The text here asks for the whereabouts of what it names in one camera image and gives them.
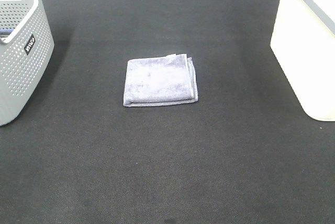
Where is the grey perforated laundry basket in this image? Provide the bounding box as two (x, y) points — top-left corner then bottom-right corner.
(1, 0), (54, 126)

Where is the blue cloth inside grey basket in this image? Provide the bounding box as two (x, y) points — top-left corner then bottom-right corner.
(0, 29), (13, 38)

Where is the lavender towel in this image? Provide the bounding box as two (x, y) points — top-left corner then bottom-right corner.
(123, 54), (199, 107)

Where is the cream white plastic basket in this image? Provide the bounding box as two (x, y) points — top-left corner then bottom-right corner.
(270, 0), (334, 121)

